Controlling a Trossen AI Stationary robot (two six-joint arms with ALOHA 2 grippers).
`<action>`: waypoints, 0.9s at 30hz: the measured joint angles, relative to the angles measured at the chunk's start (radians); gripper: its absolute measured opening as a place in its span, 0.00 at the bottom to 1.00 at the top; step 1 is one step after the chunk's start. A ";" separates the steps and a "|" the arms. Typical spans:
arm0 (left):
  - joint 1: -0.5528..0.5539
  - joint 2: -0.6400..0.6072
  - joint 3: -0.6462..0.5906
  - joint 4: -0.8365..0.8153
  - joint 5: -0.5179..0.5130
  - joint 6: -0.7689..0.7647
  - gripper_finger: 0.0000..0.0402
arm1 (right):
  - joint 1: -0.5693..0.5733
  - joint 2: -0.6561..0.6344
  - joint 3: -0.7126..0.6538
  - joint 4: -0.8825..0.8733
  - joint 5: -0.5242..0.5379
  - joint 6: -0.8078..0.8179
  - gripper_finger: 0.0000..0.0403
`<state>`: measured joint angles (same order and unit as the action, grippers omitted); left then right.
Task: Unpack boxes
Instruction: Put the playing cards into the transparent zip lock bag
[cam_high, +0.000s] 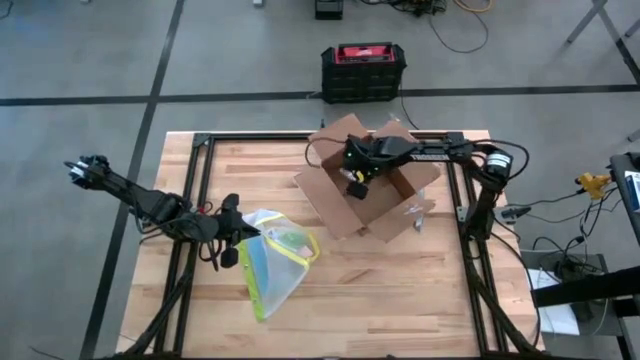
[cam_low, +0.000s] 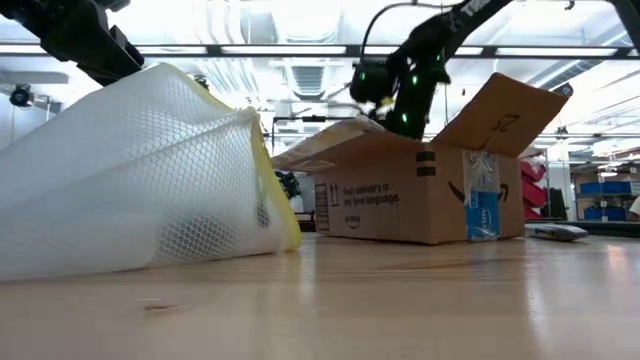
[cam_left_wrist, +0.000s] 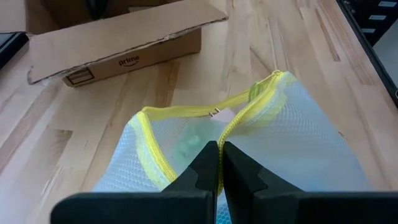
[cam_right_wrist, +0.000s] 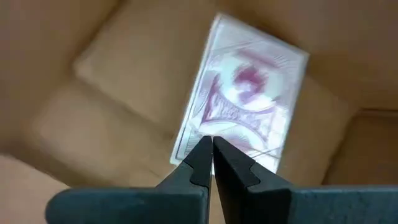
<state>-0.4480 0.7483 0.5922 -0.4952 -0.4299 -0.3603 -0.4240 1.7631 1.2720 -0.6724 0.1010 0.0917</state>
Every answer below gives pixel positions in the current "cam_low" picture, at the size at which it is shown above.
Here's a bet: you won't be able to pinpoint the brown cardboard shipping box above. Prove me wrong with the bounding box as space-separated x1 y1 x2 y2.
270 72 572 247

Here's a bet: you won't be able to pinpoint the grey white handheld device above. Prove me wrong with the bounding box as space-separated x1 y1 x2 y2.
524 222 591 243

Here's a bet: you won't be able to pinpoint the blue storage bins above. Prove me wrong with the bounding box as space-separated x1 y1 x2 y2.
578 180 640 223

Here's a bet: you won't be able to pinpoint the white mesh pouch yellow trim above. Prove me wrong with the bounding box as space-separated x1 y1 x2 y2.
0 62 303 283

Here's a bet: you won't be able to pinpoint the black bin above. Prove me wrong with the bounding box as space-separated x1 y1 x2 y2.
548 187 569 221

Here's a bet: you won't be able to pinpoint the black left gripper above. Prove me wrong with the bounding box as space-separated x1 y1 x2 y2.
0 0 146 88

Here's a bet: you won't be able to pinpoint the black background station frame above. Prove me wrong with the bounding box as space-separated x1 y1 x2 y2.
270 115 359 151

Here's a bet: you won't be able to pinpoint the red storage bins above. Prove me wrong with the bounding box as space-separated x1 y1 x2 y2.
519 158 549 222

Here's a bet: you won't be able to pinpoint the black overhead frame beam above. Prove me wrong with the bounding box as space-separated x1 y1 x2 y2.
0 43 640 61

